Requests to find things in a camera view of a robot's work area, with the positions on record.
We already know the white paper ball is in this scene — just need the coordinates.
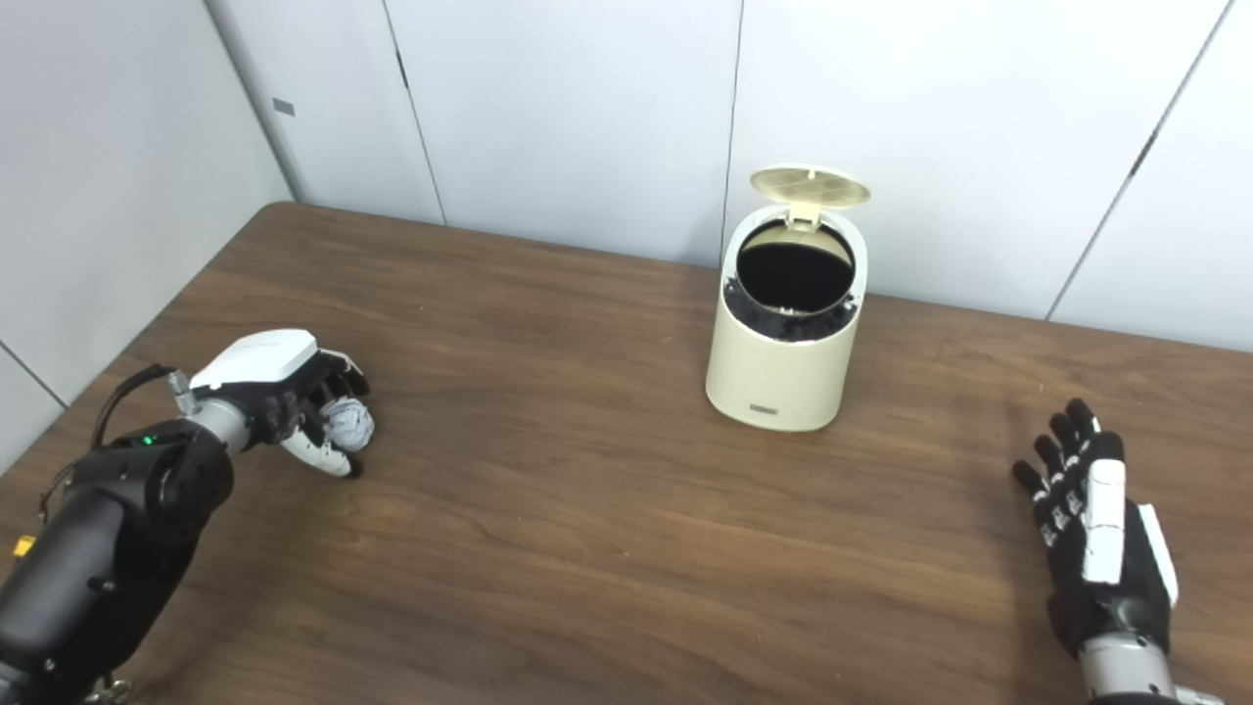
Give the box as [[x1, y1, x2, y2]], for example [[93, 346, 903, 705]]
[[323, 397, 375, 452]]

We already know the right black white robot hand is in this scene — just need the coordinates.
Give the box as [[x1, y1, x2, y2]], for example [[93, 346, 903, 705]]
[[1011, 398, 1181, 660]]

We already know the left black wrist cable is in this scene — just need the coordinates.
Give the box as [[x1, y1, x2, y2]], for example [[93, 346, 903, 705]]
[[37, 363, 193, 522]]

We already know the cream-colored bin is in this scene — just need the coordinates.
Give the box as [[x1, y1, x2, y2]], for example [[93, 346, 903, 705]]
[[706, 164, 872, 433]]

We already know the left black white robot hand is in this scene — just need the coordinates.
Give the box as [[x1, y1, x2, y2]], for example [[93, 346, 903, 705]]
[[189, 329, 373, 480]]

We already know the round cream bin lid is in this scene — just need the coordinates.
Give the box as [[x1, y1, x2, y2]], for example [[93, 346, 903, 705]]
[[750, 164, 872, 232]]

